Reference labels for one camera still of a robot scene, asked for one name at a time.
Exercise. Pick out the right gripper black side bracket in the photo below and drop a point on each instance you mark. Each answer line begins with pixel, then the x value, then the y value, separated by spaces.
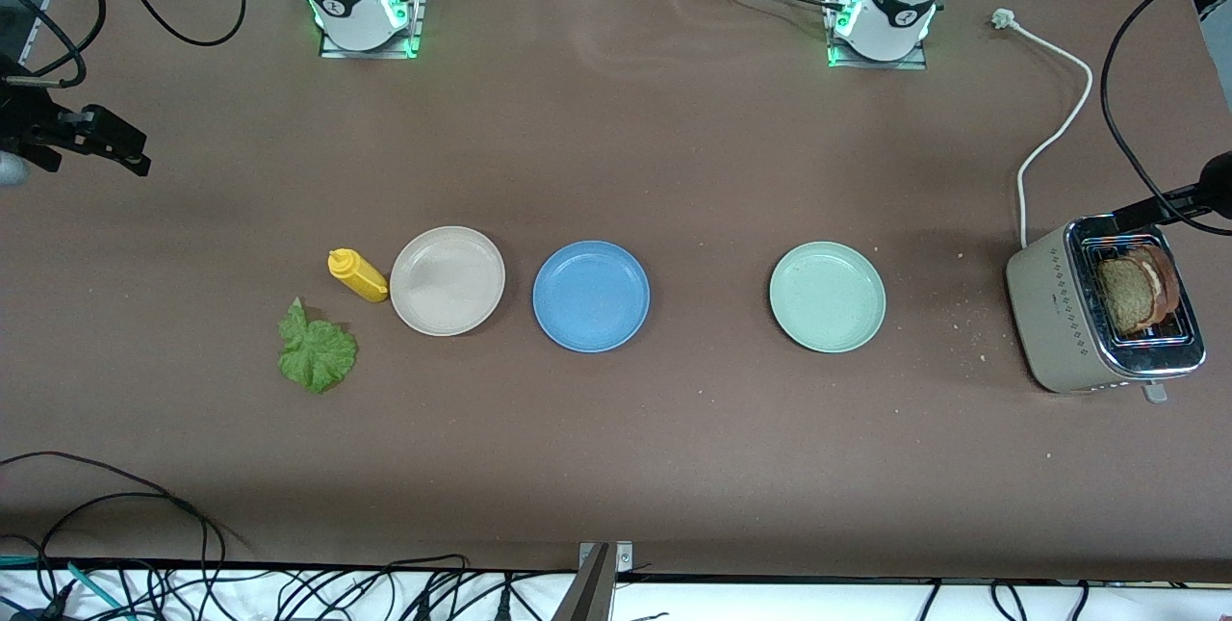
pixel 106 135

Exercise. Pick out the brown bread slice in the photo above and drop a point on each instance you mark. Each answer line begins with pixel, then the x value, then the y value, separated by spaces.
pixel 1167 279
pixel 1128 298

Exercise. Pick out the green lettuce leaf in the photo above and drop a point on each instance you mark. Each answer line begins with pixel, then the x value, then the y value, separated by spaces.
pixel 318 356

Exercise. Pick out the yellow mustard squeeze bottle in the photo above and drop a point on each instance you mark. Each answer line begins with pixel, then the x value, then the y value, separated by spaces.
pixel 364 282

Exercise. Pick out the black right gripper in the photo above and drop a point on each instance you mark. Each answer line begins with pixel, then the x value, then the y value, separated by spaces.
pixel 23 119

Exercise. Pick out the white lower board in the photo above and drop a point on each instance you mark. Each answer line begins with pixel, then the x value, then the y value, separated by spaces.
pixel 770 604

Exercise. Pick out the pale green round plate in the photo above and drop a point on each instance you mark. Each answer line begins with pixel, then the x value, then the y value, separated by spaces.
pixel 828 297

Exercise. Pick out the silver beige toaster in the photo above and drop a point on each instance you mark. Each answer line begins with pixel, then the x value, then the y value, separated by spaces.
pixel 1059 332

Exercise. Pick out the small grey metal bracket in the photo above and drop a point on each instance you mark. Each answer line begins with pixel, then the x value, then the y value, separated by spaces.
pixel 625 558

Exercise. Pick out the beige round plate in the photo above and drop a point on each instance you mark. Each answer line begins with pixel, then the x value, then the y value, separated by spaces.
pixel 448 281

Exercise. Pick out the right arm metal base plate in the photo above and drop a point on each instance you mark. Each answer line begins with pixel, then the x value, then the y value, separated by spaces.
pixel 416 24

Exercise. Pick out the dark slanted metal bar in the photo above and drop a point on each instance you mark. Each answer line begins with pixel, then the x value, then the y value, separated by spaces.
pixel 589 597

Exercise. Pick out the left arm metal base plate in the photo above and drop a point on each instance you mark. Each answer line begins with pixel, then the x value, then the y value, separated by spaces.
pixel 905 64

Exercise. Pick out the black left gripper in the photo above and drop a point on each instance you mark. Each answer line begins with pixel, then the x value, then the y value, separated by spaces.
pixel 1215 180

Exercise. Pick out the blue round plate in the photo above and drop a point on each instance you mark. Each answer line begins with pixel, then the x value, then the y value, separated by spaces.
pixel 591 297

